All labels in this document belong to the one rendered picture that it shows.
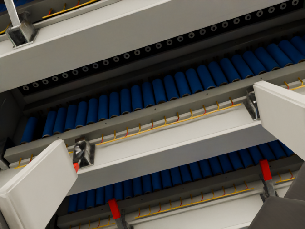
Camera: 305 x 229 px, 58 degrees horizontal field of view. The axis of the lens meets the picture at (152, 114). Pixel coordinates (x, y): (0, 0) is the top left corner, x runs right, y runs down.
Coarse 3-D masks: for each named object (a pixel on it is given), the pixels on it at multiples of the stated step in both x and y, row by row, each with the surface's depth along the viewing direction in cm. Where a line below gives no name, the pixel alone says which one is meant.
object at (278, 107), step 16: (256, 96) 17; (272, 96) 14; (288, 96) 13; (304, 96) 12; (272, 112) 15; (288, 112) 13; (304, 112) 11; (272, 128) 16; (288, 128) 13; (304, 128) 11; (288, 144) 14; (304, 144) 12; (304, 160) 12
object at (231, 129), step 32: (224, 32) 50; (128, 64) 51; (32, 96) 54; (0, 128) 49; (160, 128) 43; (192, 128) 41; (224, 128) 39; (256, 128) 38; (0, 160) 44; (96, 160) 42; (128, 160) 40; (160, 160) 41; (192, 160) 42
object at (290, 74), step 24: (288, 72) 40; (192, 96) 42; (216, 96) 41; (240, 96) 42; (120, 120) 43; (144, 120) 43; (24, 144) 45; (48, 144) 44; (72, 144) 44; (96, 144) 43
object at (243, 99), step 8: (304, 80) 40; (216, 104) 42; (224, 104) 42; (192, 112) 42; (200, 112) 42; (160, 120) 43; (168, 120) 42; (176, 120) 43; (136, 128) 43; (144, 128) 43; (104, 136) 44; (112, 136) 43; (120, 136) 44; (24, 160) 45
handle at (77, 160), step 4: (76, 148) 40; (80, 148) 40; (80, 152) 41; (76, 156) 40; (80, 156) 39; (76, 160) 39; (80, 160) 39; (76, 164) 37; (76, 168) 37; (76, 172) 36
